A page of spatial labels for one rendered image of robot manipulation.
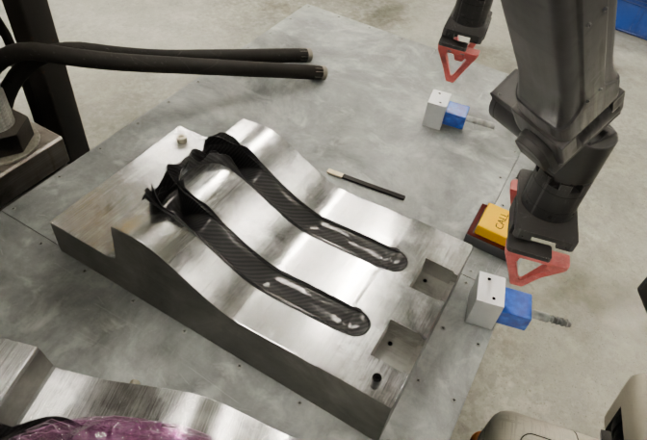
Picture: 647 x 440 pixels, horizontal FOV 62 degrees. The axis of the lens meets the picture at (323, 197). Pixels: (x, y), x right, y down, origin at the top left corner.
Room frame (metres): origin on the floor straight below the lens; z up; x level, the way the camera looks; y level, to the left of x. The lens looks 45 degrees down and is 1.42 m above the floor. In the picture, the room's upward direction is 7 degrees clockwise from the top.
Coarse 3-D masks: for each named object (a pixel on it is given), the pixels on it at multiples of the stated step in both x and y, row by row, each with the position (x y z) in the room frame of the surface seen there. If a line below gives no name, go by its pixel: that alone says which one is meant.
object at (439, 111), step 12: (432, 96) 0.88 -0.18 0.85; (444, 96) 0.88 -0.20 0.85; (432, 108) 0.85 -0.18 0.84; (444, 108) 0.85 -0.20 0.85; (456, 108) 0.87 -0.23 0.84; (468, 108) 0.87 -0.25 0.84; (432, 120) 0.85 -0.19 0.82; (444, 120) 0.85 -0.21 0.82; (456, 120) 0.84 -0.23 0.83; (468, 120) 0.85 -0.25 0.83; (480, 120) 0.85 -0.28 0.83
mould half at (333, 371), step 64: (256, 128) 0.61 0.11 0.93; (128, 192) 0.53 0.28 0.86; (192, 192) 0.47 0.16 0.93; (256, 192) 0.51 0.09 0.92; (320, 192) 0.55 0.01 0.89; (128, 256) 0.40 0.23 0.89; (192, 256) 0.39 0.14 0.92; (320, 256) 0.44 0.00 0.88; (448, 256) 0.46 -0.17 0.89; (192, 320) 0.36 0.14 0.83; (256, 320) 0.33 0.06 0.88; (384, 320) 0.35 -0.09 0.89; (320, 384) 0.28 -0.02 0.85; (384, 384) 0.27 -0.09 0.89
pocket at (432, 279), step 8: (424, 264) 0.45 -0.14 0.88; (432, 264) 0.45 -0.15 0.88; (424, 272) 0.45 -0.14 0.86; (432, 272) 0.44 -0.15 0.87; (440, 272) 0.44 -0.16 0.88; (448, 272) 0.44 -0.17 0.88; (416, 280) 0.43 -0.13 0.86; (424, 280) 0.44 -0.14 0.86; (432, 280) 0.44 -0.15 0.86; (440, 280) 0.44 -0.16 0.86; (448, 280) 0.43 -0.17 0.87; (416, 288) 0.42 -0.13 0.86; (424, 288) 0.42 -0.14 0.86; (432, 288) 0.42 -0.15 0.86; (440, 288) 0.43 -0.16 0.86; (448, 288) 0.42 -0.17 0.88; (432, 296) 0.41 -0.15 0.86; (440, 296) 0.41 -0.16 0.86; (448, 296) 0.41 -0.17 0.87
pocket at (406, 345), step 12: (396, 324) 0.35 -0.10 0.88; (384, 336) 0.35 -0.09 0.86; (396, 336) 0.35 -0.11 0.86; (408, 336) 0.34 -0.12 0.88; (420, 336) 0.34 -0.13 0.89; (384, 348) 0.33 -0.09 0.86; (396, 348) 0.33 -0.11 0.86; (408, 348) 0.33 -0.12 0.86; (420, 348) 0.33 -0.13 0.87; (384, 360) 0.31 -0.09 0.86; (396, 360) 0.32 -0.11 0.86; (408, 360) 0.32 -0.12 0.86; (408, 372) 0.30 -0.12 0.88
